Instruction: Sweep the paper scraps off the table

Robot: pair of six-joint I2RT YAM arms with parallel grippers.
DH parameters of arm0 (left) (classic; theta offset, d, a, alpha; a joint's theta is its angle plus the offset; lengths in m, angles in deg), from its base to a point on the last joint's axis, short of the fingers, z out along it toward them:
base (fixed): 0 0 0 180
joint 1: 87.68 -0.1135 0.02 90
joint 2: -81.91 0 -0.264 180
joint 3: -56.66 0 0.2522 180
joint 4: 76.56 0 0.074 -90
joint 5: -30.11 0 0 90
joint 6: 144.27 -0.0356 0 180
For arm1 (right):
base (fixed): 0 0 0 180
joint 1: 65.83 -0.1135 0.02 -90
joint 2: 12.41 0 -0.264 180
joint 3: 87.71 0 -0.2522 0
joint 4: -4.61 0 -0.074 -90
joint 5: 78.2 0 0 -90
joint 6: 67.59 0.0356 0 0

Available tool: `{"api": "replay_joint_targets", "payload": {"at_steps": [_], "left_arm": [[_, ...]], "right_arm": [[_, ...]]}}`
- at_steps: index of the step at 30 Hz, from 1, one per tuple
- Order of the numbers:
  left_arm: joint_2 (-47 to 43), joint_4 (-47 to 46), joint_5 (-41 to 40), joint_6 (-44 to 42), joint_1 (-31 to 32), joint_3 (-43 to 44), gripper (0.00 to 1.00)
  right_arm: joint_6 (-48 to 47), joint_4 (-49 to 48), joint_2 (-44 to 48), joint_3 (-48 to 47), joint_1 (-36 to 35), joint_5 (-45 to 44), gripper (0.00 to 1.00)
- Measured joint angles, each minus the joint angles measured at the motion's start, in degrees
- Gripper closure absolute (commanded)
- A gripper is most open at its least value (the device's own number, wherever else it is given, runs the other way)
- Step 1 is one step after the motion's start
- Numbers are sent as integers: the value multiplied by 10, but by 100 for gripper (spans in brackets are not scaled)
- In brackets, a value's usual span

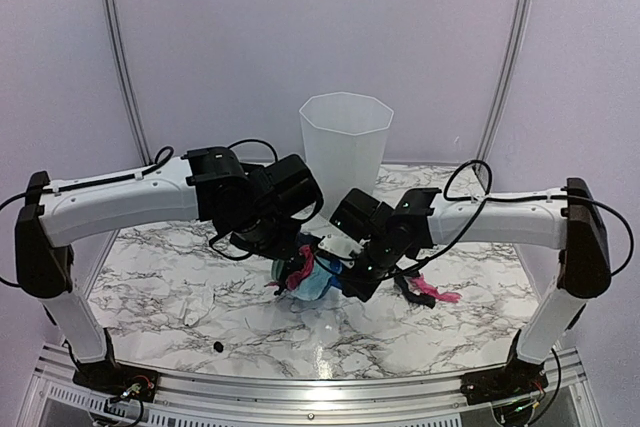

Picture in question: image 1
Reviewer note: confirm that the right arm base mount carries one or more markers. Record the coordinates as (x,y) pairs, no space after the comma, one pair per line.
(516,377)

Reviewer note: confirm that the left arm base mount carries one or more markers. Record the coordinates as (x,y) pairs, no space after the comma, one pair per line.
(122,381)

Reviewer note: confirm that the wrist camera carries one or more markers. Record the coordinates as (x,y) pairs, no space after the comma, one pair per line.
(289,188)
(354,213)

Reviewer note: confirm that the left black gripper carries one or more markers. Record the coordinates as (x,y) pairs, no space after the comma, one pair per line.
(285,250)

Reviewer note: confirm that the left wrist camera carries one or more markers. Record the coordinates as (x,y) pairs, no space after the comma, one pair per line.
(289,188)

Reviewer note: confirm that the white crumpled paper scrap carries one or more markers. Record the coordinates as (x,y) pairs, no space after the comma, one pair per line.
(196,309)

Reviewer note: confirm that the translucent white plastic bin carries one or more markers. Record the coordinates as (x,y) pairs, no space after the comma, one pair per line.
(344,136)

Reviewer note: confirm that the green hand brush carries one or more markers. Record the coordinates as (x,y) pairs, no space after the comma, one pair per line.
(280,271)

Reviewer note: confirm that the blue plastic dustpan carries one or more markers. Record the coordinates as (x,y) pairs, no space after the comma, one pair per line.
(337,272)

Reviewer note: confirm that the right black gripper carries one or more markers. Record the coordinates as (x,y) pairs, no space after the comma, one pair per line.
(363,289)

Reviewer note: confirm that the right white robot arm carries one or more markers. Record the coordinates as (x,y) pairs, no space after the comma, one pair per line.
(565,220)

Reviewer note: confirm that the right aluminium corner post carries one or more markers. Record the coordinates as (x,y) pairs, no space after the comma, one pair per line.
(513,48)

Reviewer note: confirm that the aluminium corner post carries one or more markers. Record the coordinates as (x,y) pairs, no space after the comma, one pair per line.
(125,81)
(513,48)

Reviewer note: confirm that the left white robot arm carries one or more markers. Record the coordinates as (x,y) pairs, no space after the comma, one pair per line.
(256,207)

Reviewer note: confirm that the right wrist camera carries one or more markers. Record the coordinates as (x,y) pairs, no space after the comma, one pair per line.
(354,213)

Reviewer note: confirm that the light blue paper scrap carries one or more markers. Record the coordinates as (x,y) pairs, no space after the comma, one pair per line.
(314,286)

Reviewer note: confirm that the left aluminium corner post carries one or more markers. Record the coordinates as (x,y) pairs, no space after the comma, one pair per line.
(125,81)

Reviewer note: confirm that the aluminium front frame rail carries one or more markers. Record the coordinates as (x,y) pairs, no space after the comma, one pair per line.
(192,399)

